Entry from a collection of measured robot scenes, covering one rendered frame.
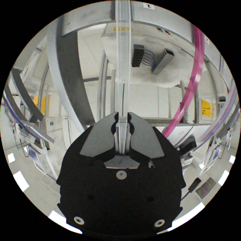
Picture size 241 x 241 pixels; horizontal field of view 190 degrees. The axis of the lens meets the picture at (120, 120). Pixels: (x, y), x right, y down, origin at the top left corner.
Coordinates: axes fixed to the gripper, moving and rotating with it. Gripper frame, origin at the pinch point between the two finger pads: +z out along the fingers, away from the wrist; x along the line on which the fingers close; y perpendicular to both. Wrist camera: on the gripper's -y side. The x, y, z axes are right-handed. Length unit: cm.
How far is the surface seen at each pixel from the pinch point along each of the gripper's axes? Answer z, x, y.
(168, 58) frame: 28.4, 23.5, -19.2
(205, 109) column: 146, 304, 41
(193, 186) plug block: -13.1, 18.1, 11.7
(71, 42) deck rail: 0.2, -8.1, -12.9
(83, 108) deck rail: 3.2, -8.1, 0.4
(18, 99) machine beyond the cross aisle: 84, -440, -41
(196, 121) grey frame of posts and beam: 25, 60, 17
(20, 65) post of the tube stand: -2.1, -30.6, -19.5
